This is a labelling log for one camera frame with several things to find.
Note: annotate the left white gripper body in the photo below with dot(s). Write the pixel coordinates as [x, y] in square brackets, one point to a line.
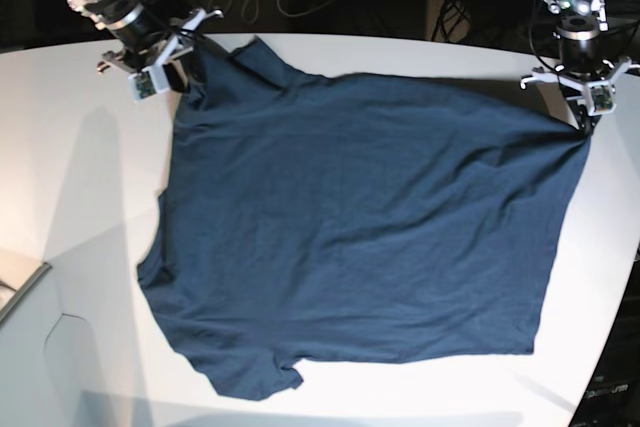
[562, 76]

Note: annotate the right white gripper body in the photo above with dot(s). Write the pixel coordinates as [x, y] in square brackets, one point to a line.
[148, 41]

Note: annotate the dark blue t-shirt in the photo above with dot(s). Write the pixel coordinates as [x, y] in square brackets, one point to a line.
[363, 218]

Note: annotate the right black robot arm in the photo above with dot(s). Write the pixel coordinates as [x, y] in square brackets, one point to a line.
[105, 12]

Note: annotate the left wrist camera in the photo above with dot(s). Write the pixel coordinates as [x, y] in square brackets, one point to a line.
[602, 100]

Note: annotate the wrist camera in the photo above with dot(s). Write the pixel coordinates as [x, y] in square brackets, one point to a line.
[602, 100]
[146, 84]

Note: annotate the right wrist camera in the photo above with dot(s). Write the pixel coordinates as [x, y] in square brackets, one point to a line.
[146, 84]

